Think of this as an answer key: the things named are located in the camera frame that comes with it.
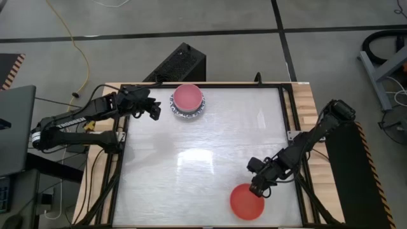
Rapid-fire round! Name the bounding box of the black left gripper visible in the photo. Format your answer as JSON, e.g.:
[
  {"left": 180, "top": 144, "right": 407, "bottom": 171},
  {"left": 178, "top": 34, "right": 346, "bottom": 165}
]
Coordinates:
[{"left": 116, "top": 86, "right": 162, "bottom": 121}]

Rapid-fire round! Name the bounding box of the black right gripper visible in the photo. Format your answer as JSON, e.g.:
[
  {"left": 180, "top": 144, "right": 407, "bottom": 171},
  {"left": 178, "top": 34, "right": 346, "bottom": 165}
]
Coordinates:
[{"left": 249, "top": 155, "right": 289, "bottom": 198}]

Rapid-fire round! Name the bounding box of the red plastic bowl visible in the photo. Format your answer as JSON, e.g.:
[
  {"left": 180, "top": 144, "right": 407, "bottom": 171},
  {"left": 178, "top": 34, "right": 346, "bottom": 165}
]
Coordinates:
[{"left": 229, "top": 183, "right": 266, "bottom": 221}]

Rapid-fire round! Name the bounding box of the blue patterned paper bowl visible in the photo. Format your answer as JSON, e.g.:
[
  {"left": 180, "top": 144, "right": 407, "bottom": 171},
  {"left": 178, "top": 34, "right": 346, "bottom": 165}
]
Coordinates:
[{"left": 169, "top": 94, "right": 207, "bottom": 120}]

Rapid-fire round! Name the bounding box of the pink plastic bowl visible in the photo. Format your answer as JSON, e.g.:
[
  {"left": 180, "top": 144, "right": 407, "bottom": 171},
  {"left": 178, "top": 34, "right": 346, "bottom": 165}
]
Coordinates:
[{"left": 172, "top": 83, "right": 204, "bottom": 112}]

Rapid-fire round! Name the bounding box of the black computer tower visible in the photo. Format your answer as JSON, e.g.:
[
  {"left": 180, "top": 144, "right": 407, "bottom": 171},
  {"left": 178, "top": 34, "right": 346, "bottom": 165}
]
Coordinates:
[{"left": 142, "top": 42, "right": 207, "bottom": 83}]

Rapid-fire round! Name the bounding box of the large black hazard-striped mat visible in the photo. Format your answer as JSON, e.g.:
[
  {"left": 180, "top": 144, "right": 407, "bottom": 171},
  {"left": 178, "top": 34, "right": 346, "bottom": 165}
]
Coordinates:
[{"left": 324, "top": 120, "right": 397, "bottom": 229}]

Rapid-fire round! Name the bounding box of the grey monitor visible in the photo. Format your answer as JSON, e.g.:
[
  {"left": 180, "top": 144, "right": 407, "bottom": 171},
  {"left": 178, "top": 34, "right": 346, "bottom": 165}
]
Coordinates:
[{"left": 0, "top": 85, "right": 37, "bottom": 177}]

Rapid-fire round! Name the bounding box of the small black hazard-striped mat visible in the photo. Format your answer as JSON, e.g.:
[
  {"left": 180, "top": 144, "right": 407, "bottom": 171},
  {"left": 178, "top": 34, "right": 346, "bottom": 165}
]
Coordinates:
[{"left": 0, "top": 53, "right": 26, "bottom": 92}]

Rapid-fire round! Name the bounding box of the grey desk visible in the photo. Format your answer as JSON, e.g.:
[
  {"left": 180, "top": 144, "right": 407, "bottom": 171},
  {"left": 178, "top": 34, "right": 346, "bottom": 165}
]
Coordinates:
[{"left": 0, "top": 168, "right": 41, "bottom": 229}]

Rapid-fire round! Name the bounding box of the grey metal stand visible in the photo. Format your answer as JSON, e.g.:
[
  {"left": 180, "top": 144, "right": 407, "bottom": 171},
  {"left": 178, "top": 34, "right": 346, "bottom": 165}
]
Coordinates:
[{"left": 357, "top": 44, "right": 407, "bottom": 111}]

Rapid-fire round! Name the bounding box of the dark keyboard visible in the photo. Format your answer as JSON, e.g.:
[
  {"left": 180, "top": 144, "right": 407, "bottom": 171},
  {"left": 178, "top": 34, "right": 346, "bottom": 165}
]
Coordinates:
[{"left": 0, "top": 177, "right": 12, "bottom": 214}]

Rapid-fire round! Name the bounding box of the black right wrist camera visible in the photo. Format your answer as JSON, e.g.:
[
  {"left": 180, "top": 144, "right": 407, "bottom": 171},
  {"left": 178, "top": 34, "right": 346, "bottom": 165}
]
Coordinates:
[{"left": 247, "top": 156, "right": 265, "bottom": 175}]

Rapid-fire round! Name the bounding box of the black aluminium table frame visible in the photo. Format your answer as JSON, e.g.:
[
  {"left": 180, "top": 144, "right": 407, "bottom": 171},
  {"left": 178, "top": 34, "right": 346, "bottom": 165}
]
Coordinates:
[{"left": 74, "top": 81, "right": 347, "bottom": 229}]

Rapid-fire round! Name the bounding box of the black floor cable with plug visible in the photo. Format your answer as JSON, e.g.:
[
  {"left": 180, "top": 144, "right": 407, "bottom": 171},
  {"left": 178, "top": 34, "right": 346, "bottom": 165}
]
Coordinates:
[{"left": 34, "top": 91, "right": 93, "bottom": 111}]

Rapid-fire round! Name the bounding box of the yellow floor cable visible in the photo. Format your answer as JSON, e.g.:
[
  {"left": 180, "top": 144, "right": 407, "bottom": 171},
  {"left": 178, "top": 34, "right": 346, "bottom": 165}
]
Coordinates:
[{"left": 45, "top": 0, "right": 96, "bottom": 147}]

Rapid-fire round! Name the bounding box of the thin white floor cable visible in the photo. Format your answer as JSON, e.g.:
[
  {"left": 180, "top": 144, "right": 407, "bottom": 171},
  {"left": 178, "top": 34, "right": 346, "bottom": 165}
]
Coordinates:
[{"left": 92, "top": 0, "right": 131, "bottom": 9}]

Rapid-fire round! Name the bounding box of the white charger cable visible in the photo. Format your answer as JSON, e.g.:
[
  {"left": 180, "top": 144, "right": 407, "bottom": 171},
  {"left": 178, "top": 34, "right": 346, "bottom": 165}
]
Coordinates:
[{"left": 43, "top": 152, "right": 69, "bottom": 221}]

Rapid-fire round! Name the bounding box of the black looped floor cable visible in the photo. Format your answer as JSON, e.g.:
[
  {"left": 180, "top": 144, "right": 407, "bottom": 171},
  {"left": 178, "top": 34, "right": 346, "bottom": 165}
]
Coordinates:
[{"left": 377, "top": 104, "right": 407, "bottom": 147}]

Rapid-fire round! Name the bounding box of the bundle of white cables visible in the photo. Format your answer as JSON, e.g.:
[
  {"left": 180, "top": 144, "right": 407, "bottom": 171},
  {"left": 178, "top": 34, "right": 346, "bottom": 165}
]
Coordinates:
[{"left": 386, "top": 76, "right": 407, "bottom": 108}]

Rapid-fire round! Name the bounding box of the black hose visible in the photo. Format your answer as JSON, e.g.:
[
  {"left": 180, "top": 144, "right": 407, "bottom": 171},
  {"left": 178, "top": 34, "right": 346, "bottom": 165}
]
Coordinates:
[{"left": 362, "top": 29, "right": 407, "bottom": 66}]

